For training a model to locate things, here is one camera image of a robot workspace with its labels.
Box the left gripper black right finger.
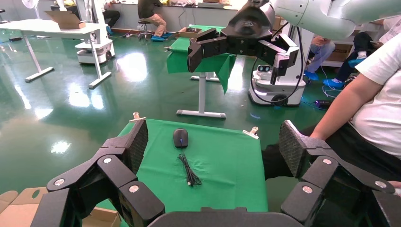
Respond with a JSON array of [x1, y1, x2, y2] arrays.
[[279, 120, 401, 227]]

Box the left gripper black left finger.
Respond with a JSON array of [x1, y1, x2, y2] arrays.
[[30, 119, 166, 227]]

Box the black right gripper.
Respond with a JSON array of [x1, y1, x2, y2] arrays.
[[187, 0, 300, 85]]

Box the black cable bundle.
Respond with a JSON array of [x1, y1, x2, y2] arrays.
[[173, 128, 203, 188]]

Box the white robot base with eyes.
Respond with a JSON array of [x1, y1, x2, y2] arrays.
[[248, 25, 314, 108]]

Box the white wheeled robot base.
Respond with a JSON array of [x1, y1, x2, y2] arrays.
[[74, 0, 116, 65]]

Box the small cardboard box with items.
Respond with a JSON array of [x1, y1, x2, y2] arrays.
[[170, 27, 204, 39]]

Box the open brown cardboard box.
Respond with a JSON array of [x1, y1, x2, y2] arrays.
[[0, 187, 122, 227]]

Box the green cloth on background table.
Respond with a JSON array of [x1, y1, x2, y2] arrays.
[[166, 24, 237, 95]]

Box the black power adapter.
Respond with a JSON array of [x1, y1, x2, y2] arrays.
[[314, 99, 333, 110]]

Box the seated person in blue jeans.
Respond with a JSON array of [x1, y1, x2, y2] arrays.
[[304, 35, 336, 81]]

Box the person in white t-shirt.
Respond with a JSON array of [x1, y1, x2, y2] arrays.
[[262, 31, 401, 189]]

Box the brown carton under shelf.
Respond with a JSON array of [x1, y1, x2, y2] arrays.
[[327, 43, 354, 62]]

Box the green tablecloth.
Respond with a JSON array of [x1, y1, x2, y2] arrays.
[[95, 119, 270, 227]]

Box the black round stool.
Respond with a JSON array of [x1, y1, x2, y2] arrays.
[[138, 20, 154, 40]]

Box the seated person in tan trousers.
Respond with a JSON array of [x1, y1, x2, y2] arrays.
[[137, 0, 173, 42]]

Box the seated person in dark trousers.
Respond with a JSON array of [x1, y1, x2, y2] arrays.
[[323, 16, 401, 90]]

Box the seated person in black clothes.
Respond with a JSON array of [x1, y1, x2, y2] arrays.
[[102, 0, 121, 35]]

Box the white height-adjustable table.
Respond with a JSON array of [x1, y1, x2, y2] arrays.
[[0, 18, 113, 90]]

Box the open cardboard carton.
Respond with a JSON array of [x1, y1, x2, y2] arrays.
[[44, 10, 87, 30]]

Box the white standing fan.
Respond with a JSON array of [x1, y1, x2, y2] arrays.
[[21, 0, 41, 20]]

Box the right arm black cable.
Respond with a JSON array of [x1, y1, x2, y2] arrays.
[[250, 26, 306, 105]]

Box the grey background table frame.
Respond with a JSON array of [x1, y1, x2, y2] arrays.
[[176, 71, 227, 120]]

